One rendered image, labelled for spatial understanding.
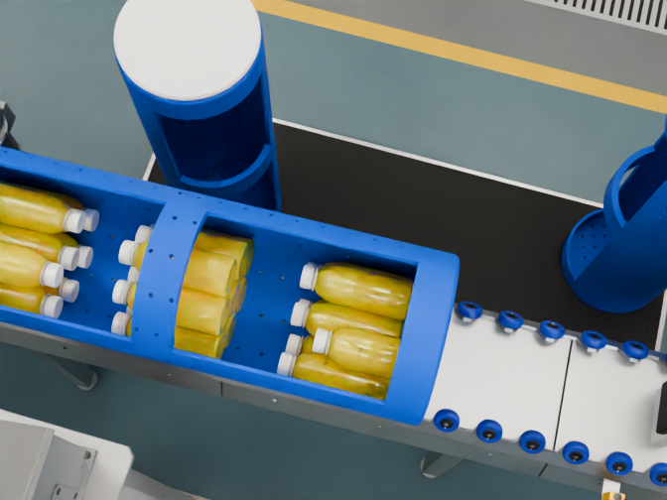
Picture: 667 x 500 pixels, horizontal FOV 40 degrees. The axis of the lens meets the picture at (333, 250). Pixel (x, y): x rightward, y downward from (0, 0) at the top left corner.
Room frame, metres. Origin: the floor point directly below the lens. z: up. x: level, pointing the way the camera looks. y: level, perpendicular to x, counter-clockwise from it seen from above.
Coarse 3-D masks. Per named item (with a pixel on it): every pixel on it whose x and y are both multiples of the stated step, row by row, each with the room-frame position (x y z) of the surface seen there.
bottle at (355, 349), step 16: (336, 336) 0.34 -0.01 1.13; (352, 336) 0.34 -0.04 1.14; (368, 336) 0.34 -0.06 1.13; (384, 336) 0.34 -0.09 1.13; (336, 352) 0.31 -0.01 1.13; (352, 352) 0.31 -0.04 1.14; (368, 352) 0.31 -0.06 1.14; (384, 352) 0.31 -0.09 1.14; (352, 368) 0.29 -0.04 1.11; (368, 368) 0.29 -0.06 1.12; (384, 368) 0.29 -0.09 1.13
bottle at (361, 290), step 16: (320, 272) 0.45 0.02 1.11; (336, 272) 0.45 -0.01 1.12; (352, 272) 0.45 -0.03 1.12; (368, 272) 0.45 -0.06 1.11; (320, 288) 0.42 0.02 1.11; (336, 288) 0.42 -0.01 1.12; (352, 288) 0.42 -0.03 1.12; (368, 288) 0.42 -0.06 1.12; (384, 288) 0.42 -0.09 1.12; (400, 288) 0.42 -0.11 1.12; (336, 304) 0.40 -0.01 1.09; (352, 304) 0.40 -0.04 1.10; (368, 304) 0.40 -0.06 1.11; (384, 304) 0.40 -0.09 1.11; (400, 304) 0.40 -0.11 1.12
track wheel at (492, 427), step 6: (486, 420) 0.24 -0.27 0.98; (492, 420) 0.24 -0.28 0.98; (480, 426) 0.23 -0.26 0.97; (486, 426) 0.23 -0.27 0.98; (492, 426) 0.23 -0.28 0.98; (498, 426) 0.23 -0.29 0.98; (480, 432) 0.22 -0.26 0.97; (486, 432) 0.22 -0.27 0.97; (492, 432) 0.22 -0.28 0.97; (498, 432) 0.22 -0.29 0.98; (480, 438) 0.21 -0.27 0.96; (486, 438) 0.21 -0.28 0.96; (492, 438) 0.21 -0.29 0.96; (498, 438) 0.21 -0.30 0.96
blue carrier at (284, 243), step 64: (64, 192) 0.60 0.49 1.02; (128, 192) 0.54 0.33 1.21; (192, 192) 0.56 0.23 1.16; (256, 256) 0.51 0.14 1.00; (320, 256) 0.50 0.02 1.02; (384, 256) 0.45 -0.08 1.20; (448, 256) 0.46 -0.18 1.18; (0, 320) 0.35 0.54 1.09; (64, 320) 0.34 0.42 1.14; (256, 320) 0.40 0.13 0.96; (448, 320) 0.34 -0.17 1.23; (256, 384) 0.26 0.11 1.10
